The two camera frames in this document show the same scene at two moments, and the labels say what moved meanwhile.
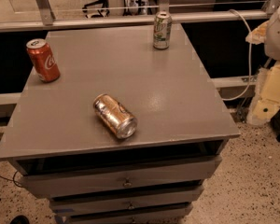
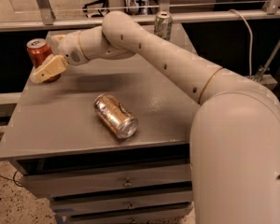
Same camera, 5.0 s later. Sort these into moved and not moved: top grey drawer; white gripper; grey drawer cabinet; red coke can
Moved: white gripper
Not moved: top grey drawer; grey drawer cabinet; red coke can
